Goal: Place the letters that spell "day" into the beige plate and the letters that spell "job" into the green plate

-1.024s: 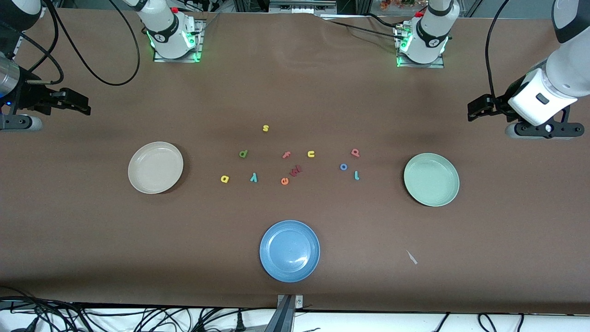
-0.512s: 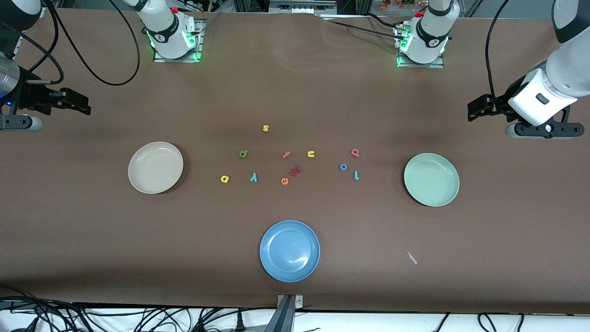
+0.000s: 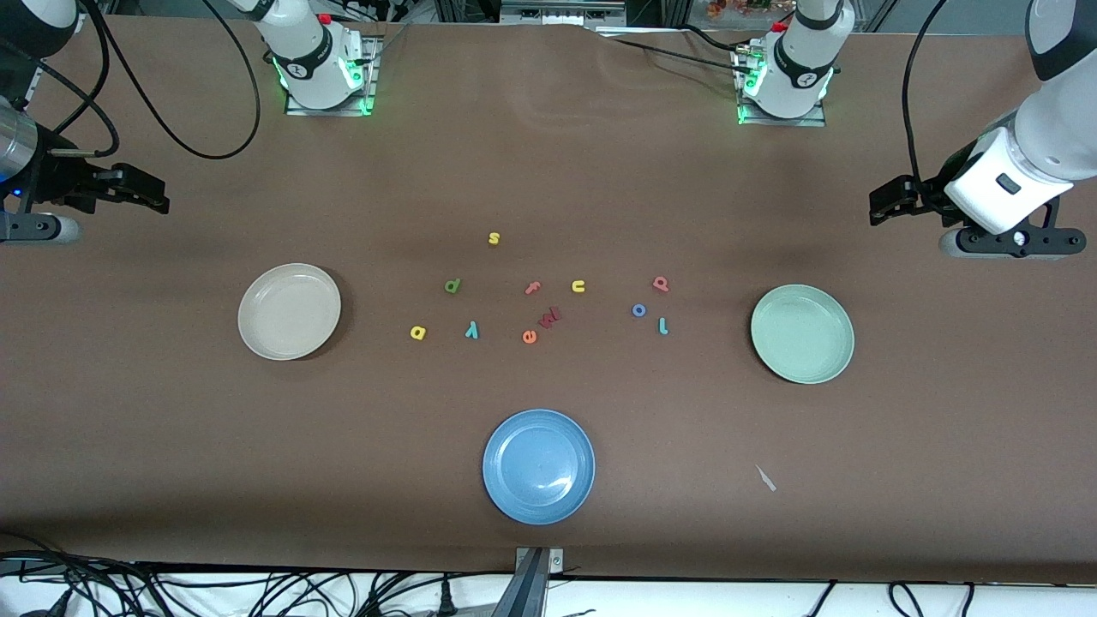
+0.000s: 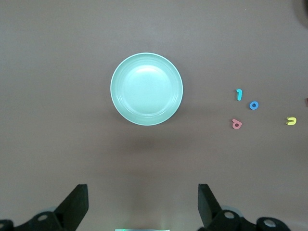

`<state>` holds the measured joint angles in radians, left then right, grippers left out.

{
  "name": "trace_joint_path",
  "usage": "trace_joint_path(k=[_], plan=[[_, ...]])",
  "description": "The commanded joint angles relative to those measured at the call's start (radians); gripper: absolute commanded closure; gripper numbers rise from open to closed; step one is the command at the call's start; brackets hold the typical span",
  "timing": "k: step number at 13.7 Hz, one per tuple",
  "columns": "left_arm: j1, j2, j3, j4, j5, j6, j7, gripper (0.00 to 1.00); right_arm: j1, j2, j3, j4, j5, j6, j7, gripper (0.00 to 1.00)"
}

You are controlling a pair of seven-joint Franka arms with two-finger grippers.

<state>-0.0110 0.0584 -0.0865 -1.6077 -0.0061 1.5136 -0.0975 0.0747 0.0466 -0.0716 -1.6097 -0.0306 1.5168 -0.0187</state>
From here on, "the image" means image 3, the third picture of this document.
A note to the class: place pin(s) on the beige brown plate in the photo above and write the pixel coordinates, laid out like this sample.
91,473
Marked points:
290,311

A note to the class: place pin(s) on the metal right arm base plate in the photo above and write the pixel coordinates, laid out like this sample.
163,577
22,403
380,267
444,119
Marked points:
330,110

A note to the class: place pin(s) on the dark red letter w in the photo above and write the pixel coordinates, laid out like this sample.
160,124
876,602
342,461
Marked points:
549,318

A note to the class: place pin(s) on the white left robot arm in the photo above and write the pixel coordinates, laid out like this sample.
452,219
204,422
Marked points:
801,68

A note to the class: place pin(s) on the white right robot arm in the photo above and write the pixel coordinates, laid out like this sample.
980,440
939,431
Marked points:
313,60

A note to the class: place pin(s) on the pink letter p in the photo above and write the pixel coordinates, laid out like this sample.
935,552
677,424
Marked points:
663,285

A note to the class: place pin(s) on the small white paper scrap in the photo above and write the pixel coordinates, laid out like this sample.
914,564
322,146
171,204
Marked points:
765,478

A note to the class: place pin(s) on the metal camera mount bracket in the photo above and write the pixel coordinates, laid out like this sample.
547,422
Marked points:
533,583

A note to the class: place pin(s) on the blue plate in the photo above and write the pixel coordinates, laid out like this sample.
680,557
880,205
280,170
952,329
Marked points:
538,467

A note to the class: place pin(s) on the grey equipment box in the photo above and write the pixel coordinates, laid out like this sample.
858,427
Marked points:
561,10

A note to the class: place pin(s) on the aluminium side rail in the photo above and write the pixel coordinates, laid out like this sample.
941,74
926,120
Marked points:
32,81

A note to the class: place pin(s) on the brown table cover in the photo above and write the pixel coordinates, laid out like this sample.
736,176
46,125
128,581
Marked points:
548,171

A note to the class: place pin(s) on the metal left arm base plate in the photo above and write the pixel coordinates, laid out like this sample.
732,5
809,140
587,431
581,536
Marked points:
784,122

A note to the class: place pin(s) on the orange decoration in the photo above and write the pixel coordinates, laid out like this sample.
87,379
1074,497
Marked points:
746,7

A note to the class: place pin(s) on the light green plate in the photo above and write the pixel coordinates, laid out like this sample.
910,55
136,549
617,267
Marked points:
802,334

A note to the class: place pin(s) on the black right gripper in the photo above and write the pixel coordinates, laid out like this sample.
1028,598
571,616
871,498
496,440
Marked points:
53,178

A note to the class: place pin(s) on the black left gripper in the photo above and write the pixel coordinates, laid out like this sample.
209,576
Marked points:
932,195

